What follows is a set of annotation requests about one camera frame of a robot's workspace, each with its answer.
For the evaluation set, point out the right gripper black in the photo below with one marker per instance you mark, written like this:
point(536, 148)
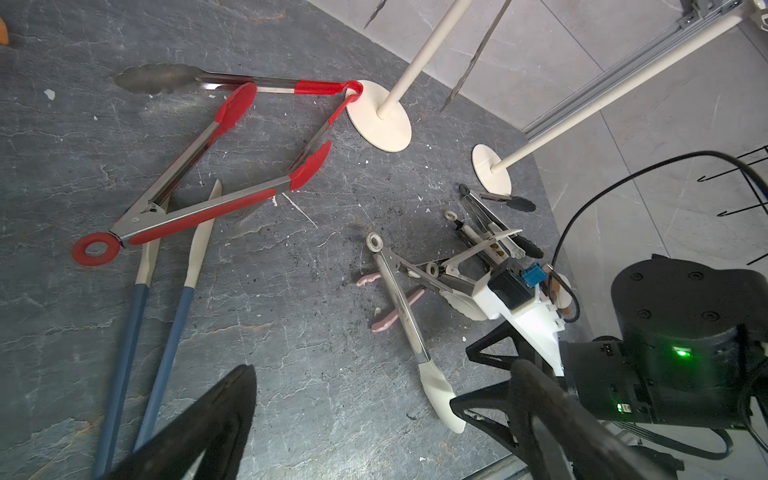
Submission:
point(600, 383)

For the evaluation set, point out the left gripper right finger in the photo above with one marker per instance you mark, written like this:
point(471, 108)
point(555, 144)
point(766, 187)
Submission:
point(595, 453)

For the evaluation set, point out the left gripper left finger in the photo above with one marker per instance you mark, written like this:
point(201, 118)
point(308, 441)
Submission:
point(211, 434)

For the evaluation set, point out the blue handle cream tongs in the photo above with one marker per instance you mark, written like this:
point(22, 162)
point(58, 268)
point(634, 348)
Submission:
point(160, 340)

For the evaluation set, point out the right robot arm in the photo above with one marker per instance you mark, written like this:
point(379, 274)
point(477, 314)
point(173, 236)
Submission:
point(689, 362)

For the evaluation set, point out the cream tongs yellow dots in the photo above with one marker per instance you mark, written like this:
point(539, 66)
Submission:
point(491, 256)

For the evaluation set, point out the pink tip small tongs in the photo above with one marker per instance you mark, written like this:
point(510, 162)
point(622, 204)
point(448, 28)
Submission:
point(384, 321)

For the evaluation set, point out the red silicone tip tongs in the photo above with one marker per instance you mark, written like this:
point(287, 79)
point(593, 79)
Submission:
point(167, 205)

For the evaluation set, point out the right cream utensil stand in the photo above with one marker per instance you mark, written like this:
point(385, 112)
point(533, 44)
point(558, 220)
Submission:
point(707, 21)

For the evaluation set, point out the cream utensil stand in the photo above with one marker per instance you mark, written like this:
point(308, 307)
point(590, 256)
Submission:
point(707, 21)
point(377, 113)

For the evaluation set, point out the left cream utensil stand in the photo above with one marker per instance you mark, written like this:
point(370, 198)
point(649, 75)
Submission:
point(377, 113)

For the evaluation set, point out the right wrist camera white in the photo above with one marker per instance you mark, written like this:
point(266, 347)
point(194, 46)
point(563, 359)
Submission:
point(527, 314)

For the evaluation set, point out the black wall hook rack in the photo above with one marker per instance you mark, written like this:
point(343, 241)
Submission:
point(740, 204)

